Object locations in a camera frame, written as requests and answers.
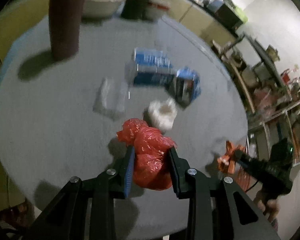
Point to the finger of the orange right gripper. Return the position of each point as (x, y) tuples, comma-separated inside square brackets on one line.
[(227, 162)]

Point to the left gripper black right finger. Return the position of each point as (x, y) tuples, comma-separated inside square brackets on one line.
[(187, 182)]

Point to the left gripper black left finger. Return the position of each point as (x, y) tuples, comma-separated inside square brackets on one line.
[(117, 180)]

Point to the red plastic bag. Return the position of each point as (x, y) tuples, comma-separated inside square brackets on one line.
[(150, 147)]

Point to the blue foil snack wrapper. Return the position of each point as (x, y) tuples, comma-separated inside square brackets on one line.
[(184, 86)]

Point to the blue snack box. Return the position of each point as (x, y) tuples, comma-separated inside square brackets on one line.
[(149, 67)]

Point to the right hand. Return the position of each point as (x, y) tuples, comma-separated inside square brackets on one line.
[(270, 209)]

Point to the metal storage rack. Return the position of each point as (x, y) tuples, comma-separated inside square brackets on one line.
[(271, 103)]

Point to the crumpled white tissue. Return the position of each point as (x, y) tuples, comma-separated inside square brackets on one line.
[(162, 114)]

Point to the clear plastic wrapper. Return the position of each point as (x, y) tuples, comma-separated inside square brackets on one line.
[(111, 98)]

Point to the maroon thermos bottle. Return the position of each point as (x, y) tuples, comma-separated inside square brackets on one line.
[(64, 24)]

